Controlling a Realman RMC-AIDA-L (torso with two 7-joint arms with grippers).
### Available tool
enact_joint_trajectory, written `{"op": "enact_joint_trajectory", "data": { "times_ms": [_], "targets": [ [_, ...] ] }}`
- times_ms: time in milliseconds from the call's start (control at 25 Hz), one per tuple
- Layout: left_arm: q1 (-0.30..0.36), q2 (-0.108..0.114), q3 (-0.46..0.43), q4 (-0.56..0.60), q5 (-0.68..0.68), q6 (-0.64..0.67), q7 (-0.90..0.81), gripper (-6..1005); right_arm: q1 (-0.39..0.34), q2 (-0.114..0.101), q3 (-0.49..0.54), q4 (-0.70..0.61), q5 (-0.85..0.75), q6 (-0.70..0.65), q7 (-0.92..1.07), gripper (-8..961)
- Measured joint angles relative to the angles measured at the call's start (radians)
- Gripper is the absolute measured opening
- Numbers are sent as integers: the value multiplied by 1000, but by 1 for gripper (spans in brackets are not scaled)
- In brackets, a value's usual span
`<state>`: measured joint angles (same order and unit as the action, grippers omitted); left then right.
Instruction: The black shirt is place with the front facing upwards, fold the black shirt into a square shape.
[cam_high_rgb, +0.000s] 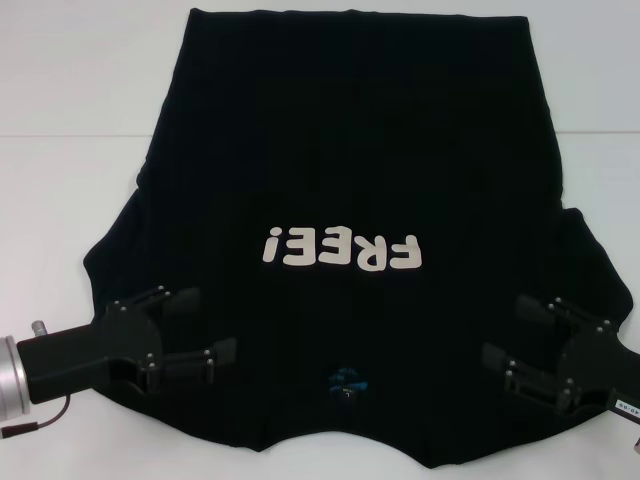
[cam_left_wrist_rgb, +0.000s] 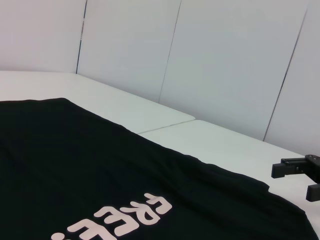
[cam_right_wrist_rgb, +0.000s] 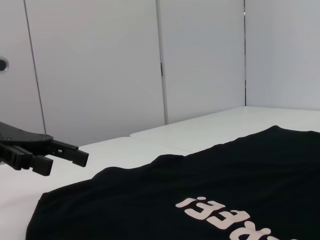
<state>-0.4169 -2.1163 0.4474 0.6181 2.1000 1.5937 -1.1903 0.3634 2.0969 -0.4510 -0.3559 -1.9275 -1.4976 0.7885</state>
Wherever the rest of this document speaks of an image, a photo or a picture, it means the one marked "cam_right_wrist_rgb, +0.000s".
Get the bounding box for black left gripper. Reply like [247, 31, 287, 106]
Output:
[0, 121, 90, 177]

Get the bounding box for black shirt with FREE print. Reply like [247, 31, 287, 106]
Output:
[26, 124, 320, 240]

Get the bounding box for white fixture with black knob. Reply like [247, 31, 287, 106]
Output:
[0, 56, 10, 74]

